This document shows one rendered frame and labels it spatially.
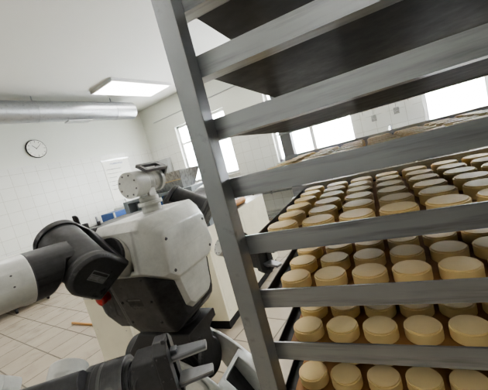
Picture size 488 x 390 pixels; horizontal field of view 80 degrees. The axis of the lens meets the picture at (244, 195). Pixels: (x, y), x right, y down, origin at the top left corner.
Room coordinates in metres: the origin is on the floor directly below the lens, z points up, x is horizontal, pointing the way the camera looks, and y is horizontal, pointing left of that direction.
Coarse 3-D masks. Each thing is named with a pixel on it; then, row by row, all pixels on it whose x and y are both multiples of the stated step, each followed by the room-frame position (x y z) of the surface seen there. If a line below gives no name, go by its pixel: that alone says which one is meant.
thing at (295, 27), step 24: (336, 0) 0.35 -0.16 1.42; (360, 0) 0.34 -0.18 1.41; (384, 0) 0.34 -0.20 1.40; (264, 24) 0.39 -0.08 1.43; (288, 24) 0.38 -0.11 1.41; (312, 24) 0.37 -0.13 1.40; (336, 24) 0.37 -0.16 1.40; (216, 48) 0.42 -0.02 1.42; (240, 48) 0.41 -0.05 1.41; (264, 48) 0.39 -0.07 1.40; (216, 72) 0.43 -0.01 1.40
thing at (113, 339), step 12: (84, 300) 1.76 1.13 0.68; (96, 312) 1.73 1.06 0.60; (96, 324) 1.74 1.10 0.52; (108, 324) 1.69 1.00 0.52; (96, 336) 1.77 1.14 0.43; (108, 336) 1.71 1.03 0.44; (120, 336) 1.66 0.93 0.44; (132, 336) 1.62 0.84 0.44; (108, 348) 1.73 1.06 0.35; (120, 348) 1.68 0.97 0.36
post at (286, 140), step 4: (280, 136) 0.83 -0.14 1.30; (284, 136) 0.82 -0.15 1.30; (288, 136) 0.82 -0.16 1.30; (292, 136) 0.84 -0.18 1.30; (280, 140) 0.83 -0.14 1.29; (284, 140) 0.82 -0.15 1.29; (288, 140) 0.82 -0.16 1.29; (292, 140) 0.83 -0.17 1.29; (284, 144) 0.82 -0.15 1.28; (288, 144) 0.82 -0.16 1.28; (292, 144) 0.82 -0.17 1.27; (284, 148) 0.83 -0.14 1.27; (288, 148) 0.82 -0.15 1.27; (292, 148) 0.82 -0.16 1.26; (284, 152) 0.83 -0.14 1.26; (288, 152) 0.82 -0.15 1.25; (292, 152) 0.82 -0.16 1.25; (296, 152) 0.84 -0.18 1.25; (284, 156) 0.83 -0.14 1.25
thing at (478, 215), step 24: (384, 216) 0.35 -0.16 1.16; (408, 216) 0.34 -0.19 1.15; (432, 216) 0.33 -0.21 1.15; (456, 216) 0.32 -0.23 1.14; (480, 216) 0.31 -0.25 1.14; (264, 240) 0.42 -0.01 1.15; (288, 240) 0.41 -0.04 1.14; (312, 240) 0.39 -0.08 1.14; (336, 240) 0.38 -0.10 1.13; (360, 240) 0.37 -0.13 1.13
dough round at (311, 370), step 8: (304, 368) 0.48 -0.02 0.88; (312, 368) 0.47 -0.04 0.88; (320, 368) 0.47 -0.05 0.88; (304, 376) 0.46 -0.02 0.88; (312, 376) 0.46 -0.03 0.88; (320, 376) 0.45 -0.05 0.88; (328, 376) 0.46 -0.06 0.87; (304, 384) 0.46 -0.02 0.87; (312, 384) 0.45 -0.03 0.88; (320, 384) 0.45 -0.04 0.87
